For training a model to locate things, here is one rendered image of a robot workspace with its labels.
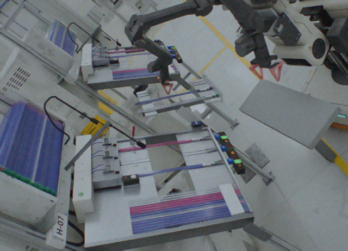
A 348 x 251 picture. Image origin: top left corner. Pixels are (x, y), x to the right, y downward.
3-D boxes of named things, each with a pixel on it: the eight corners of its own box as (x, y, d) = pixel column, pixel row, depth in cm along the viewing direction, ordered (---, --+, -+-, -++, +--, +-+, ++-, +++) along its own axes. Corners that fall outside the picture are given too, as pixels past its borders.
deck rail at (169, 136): (207, 134, 203) (207, 126, 200) (209, 136, 202) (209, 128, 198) (87, 151, 192) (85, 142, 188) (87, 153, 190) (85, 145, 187)
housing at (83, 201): (94, 154, 191) (91, 134, 183) (96, 220, 151) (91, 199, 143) (80, 156, 190) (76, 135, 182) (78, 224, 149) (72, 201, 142)
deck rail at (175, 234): (251, 222, 148) (253, 212, 144) (253, 225, 146) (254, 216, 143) (86, 252, 136) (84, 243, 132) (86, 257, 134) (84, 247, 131)
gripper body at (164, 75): (161, 83, 202) (160, 72, 198) (157, 77, 210) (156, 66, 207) (172, 81, 203) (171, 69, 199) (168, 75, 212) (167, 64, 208)
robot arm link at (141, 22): (134, 29, 149) (123, 13, 152) (132, 48, 161) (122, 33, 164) (215, 3, 165) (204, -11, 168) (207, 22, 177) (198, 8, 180)
